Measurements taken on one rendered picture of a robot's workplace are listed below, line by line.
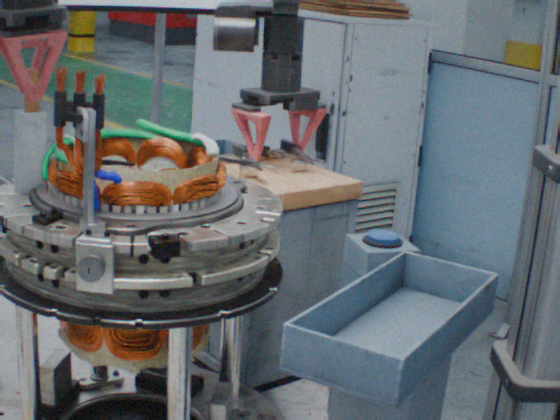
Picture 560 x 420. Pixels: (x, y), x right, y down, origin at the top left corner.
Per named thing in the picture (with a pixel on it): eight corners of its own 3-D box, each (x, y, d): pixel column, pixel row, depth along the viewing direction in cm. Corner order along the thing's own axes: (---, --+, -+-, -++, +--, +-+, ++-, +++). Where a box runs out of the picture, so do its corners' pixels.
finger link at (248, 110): (227, 157, 122) (230, 93, 119) (266, 152, 126) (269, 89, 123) (257, 168, 117) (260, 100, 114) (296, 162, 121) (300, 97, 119)
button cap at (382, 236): (374, 246, 100) (375, 238, 100) (361, 235, 104) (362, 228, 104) (404, 245, 101) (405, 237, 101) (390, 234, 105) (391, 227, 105)
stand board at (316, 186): (168, 179, 121) (169, 163, 120) (271, 166, 133) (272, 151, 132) (256, 216, 107) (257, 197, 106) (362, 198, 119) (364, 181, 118)
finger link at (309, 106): (257, 153, 125) (260, 90, 123) (294, 148, 130) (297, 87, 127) (288, 163, 120) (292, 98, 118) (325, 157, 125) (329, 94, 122)
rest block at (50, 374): (72, 386, 104) (71, 350, 103) (55, 406, 99) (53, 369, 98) (42, 380, 105) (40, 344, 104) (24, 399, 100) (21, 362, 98)
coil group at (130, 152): (84, 173, 96) (84, 137, 95) (130, 168, 100) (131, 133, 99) (90, 176, 95) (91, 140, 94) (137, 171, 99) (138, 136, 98)
